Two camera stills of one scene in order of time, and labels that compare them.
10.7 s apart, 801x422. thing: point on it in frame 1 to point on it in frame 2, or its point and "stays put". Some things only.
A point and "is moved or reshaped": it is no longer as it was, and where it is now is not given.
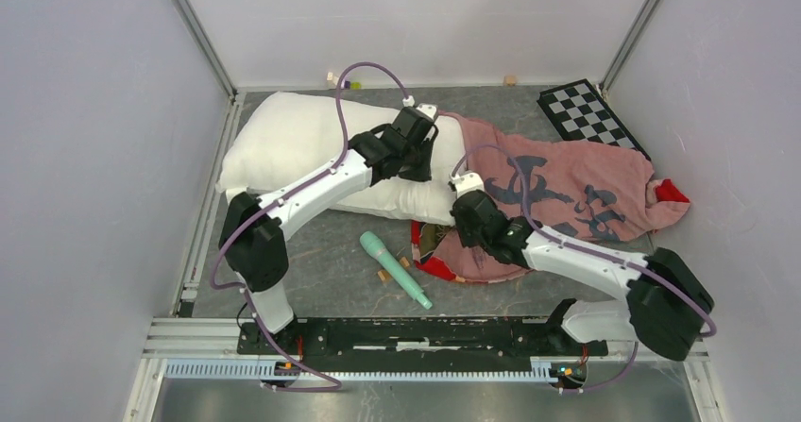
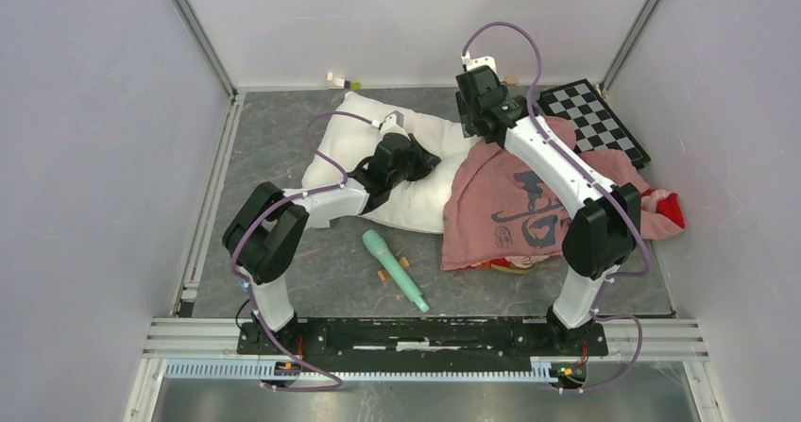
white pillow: (281, 138) is moved or reshaped
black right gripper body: (469, 238) to (468, 126)
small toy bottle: (346, 84) stays put
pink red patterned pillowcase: (584, 193) is moved or reshaped
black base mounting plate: (418, 346) stays put
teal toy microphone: (395, 268) stays put
